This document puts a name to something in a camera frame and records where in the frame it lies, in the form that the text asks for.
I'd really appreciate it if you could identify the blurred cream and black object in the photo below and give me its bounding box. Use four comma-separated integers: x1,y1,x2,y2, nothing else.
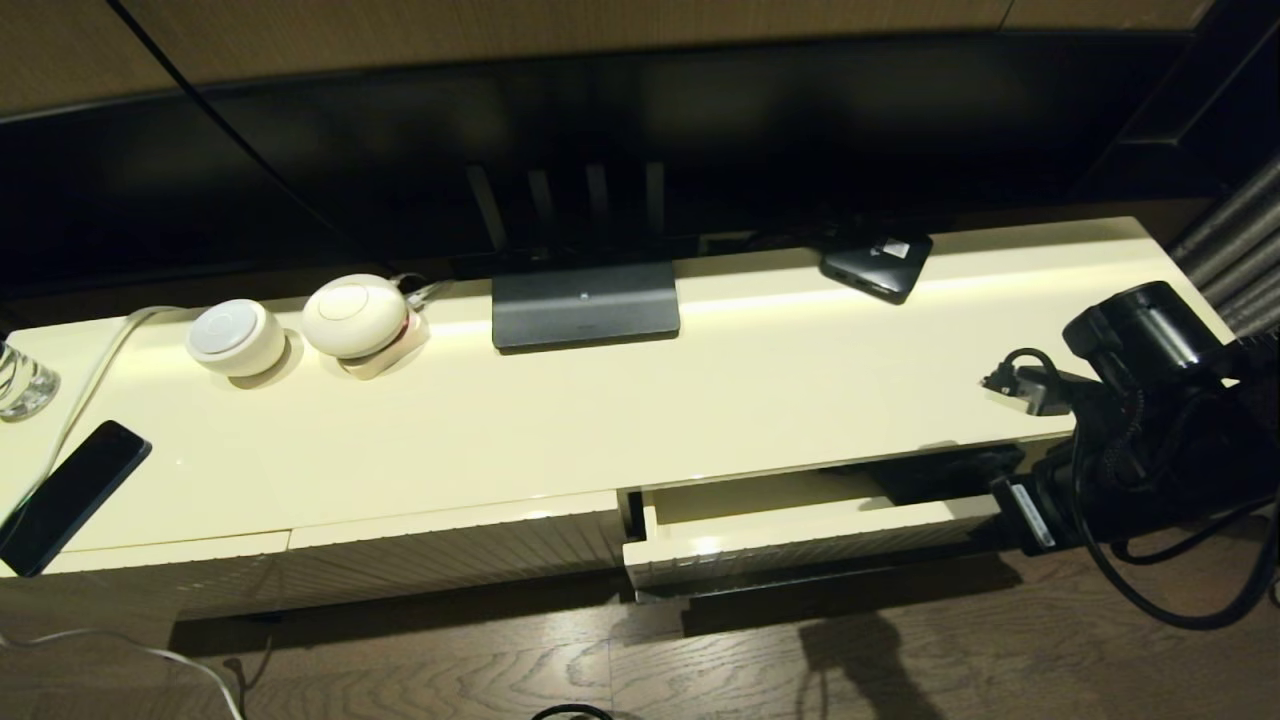
0,215,1280,623

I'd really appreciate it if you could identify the white round speaker grey ring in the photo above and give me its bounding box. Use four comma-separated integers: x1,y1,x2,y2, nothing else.
184,298,287,378

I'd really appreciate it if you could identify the black smartphone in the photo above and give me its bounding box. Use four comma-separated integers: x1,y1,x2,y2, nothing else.
0,420,152,578

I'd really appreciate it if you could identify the cream charging base plate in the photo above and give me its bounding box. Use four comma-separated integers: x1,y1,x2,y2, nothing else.
333,310,431,382

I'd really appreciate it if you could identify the black flat television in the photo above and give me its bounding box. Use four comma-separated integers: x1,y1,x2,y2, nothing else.
200,32,1201,271

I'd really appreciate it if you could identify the cream drawer with bar handle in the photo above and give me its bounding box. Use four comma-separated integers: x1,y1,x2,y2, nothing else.
620,468,1021,603

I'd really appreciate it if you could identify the black umbrella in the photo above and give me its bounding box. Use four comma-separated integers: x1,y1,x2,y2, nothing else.
870,445,1026,506

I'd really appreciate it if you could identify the white cable bundle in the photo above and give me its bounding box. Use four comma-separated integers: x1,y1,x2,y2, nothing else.
393,272,456,311

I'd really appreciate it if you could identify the white round dome device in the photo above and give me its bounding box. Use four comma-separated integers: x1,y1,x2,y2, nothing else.
300,272,409,358

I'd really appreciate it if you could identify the clear drinking glass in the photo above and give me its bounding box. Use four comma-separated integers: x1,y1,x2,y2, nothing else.
0,340,61,421

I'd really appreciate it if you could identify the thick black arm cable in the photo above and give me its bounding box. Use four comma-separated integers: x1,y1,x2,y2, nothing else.
1068,440,1280,631

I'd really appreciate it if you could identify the thin black hanging cable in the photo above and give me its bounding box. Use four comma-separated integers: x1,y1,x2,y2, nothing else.
105,0,391,271

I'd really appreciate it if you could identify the grey pleated curtain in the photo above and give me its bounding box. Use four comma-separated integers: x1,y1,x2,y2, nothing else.
1165,150,1280,341

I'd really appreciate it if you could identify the white charging cable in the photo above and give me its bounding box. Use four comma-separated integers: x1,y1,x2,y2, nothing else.
0,305,246,720

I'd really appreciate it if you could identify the black set-top box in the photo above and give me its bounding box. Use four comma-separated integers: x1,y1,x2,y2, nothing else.
820,232,936,304

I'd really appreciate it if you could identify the grey television base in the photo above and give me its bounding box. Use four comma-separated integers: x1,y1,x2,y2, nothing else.
490,260,683,353

